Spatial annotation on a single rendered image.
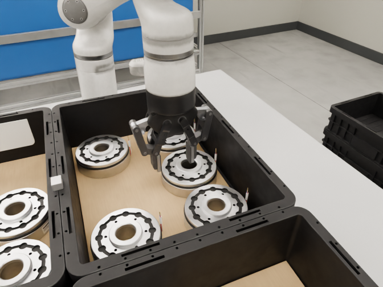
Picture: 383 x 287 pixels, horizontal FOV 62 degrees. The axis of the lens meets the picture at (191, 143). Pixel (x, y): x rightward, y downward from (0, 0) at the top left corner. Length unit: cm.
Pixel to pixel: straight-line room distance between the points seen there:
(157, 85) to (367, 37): 347
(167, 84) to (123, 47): 206
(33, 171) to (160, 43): 39
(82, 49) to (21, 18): 157
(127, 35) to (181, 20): 206
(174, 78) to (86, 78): 41
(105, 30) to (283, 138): 57
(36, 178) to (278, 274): 46
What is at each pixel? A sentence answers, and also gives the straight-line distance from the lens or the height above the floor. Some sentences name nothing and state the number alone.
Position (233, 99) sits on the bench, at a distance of 114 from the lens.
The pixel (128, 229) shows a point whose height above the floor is 85.
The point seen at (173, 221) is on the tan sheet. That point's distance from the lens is 54.
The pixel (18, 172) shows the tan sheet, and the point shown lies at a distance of 71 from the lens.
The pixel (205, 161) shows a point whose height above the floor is 86.
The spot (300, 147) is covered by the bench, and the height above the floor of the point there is 70.
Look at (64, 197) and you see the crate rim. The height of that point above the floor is 93.
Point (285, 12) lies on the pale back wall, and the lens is 433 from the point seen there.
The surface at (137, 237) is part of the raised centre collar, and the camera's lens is 48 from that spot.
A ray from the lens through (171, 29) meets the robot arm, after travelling 42.
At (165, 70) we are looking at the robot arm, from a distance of 44.
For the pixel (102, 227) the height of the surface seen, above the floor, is 86.
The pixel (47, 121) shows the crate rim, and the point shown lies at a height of 93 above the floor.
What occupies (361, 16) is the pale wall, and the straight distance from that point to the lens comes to 387.
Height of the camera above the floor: 124
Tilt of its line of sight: 37 degrees down
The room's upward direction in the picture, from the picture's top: straight up
